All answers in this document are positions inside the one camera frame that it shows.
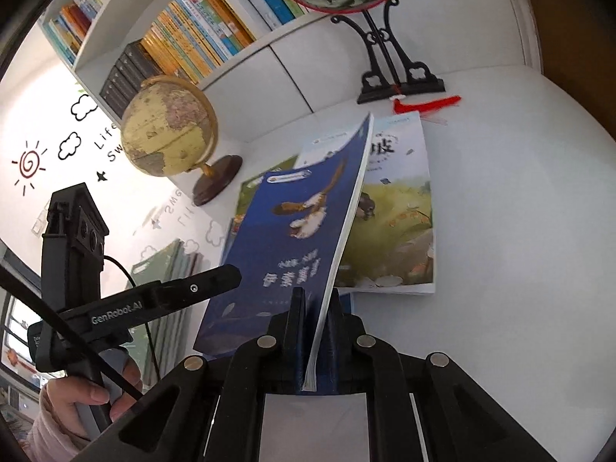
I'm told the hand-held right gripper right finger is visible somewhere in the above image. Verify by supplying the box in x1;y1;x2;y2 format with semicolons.
319;297;554;462

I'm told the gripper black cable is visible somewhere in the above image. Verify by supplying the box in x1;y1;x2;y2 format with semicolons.
0;264;145;401
103;255;162;386

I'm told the row of dark grey volumes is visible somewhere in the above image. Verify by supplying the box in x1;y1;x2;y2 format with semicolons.
99;41;167;121

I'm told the lettering wall decal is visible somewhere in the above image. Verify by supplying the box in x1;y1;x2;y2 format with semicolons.
94;122;128;164

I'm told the beige desk globe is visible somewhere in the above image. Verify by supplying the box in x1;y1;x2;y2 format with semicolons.
120;74;244;208

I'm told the stack of picture books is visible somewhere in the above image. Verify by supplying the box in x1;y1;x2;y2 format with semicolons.
129;238;213;386

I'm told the white bookshelf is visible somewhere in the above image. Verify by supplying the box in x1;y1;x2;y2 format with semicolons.
38;0;511;121

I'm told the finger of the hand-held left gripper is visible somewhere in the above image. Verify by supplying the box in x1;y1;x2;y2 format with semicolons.
154;264;242;311

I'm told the window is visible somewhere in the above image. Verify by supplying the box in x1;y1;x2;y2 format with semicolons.
0;250;54;424

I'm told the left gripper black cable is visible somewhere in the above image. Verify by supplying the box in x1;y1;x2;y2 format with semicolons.
103;255;162;386

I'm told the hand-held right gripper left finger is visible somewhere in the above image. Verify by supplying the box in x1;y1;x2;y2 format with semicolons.
91;286;309;462

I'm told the person's left hand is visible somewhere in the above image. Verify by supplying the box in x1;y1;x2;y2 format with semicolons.
41;356;144;427

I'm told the red tassel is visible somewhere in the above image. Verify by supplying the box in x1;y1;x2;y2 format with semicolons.
392;95;463;126

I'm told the green insect book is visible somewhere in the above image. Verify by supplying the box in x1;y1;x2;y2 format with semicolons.
222;153;303;251

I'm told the navy blue eagle book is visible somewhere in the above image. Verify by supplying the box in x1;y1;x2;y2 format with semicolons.
192;114;375;393

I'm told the white cabinet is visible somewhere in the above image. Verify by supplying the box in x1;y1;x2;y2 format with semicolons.
199;0;535;147

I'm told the sun wall decal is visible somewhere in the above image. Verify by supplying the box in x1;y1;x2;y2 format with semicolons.
12;141;49;198

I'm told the row of colourful shelved books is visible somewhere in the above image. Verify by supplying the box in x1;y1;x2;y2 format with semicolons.
139;0;501;85

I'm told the cloud wall decal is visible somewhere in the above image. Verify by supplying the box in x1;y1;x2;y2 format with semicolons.
58;131;82;161
70;92;102;121

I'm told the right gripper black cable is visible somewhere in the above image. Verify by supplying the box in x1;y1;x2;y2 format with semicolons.
0;264;145;401

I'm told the pale grassy field book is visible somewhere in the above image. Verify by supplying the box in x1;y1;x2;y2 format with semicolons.
295;114;438;295

